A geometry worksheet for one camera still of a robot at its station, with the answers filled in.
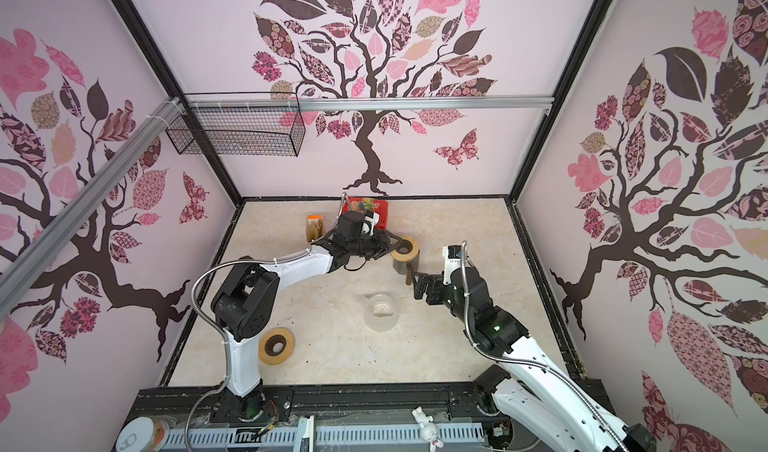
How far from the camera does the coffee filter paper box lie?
3.36 ft

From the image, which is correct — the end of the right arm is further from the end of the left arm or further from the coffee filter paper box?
the coffee filter paper box

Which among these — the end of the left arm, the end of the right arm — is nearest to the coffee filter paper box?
the end of the left arm
